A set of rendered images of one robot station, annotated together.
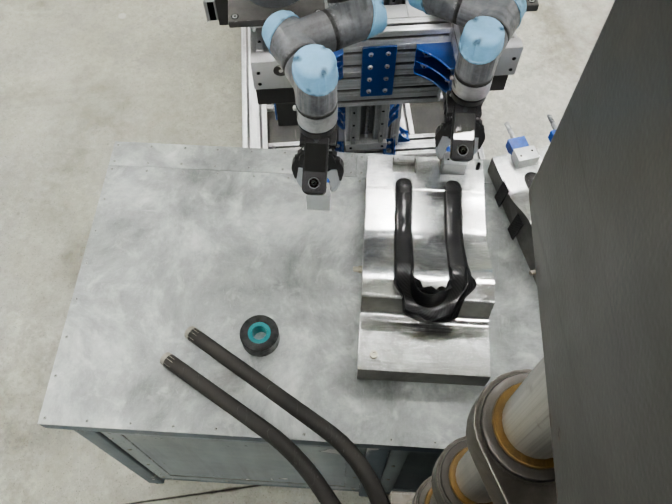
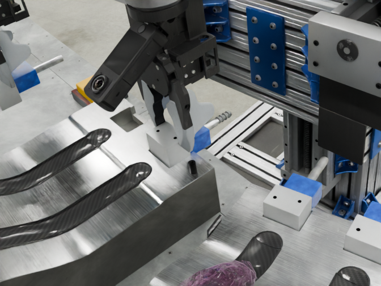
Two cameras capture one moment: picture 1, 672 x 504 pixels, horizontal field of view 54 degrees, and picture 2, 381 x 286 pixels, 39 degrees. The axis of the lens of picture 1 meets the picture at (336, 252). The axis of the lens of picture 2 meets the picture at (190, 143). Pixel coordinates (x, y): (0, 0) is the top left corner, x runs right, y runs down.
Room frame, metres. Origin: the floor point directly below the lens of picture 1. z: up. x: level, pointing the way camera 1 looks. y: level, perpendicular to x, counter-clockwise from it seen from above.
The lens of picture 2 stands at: (0.59, -0.74, 1.38)
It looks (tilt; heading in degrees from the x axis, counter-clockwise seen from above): 41 degrees down; 55
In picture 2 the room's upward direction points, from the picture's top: 10 degrees counter-clockwise
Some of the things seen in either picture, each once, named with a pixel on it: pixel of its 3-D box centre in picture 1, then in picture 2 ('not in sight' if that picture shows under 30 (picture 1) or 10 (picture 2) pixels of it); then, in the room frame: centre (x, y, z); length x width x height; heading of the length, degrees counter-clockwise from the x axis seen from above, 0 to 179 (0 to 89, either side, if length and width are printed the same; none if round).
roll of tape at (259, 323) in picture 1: (260, 335); not in sight; (0.51, 0.16, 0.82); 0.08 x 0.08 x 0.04
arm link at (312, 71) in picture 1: (314, 80); not in sight; (0.81, 0.04, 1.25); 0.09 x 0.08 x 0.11; 27
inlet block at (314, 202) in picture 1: (320, 177); (27, 74); (0.83, 0.03, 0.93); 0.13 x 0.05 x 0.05; 177
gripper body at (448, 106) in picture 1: (464, 106); (170, 40); (0.92, -0.26, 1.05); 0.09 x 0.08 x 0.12; 177
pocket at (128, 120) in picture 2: (403, 168); (132, 127); (0.89, -0.15, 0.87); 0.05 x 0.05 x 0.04; 87
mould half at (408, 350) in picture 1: (424, 258); (12, 225); (0.66, -0.19, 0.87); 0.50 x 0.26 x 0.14; 177
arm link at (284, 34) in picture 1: (299, 41); not in sight; (0.90, 0.07, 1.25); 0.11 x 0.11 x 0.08; 27
